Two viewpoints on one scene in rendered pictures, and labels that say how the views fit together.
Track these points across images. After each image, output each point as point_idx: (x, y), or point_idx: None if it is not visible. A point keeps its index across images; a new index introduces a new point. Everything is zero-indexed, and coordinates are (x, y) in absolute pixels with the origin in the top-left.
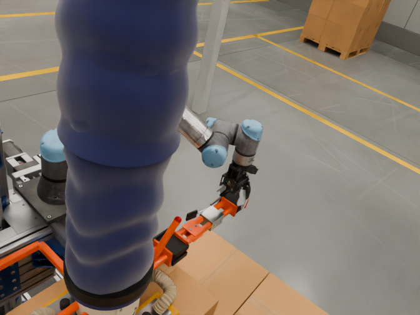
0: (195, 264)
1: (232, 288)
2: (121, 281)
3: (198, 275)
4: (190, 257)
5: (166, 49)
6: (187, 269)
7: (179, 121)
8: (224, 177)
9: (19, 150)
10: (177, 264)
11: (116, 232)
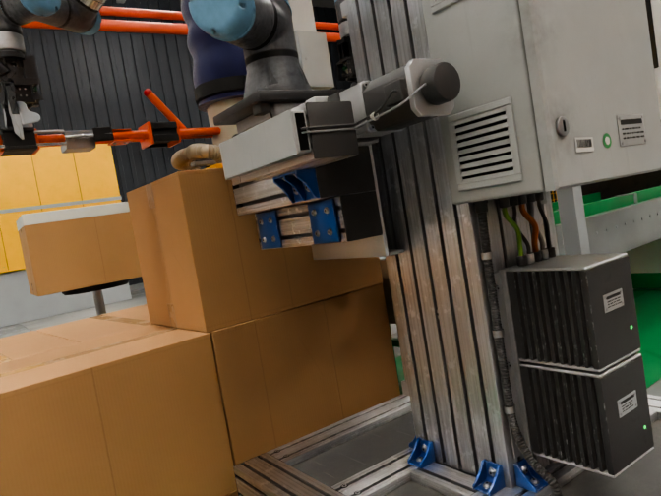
0: (45, 370)
1: (17, 363)
2: None
3: (58, 363)
4: (41, 375)
5: None
6: (70, 364)
7: None
8: (31, 87)
9: (377, 79)
10: (83, 365)
11: None
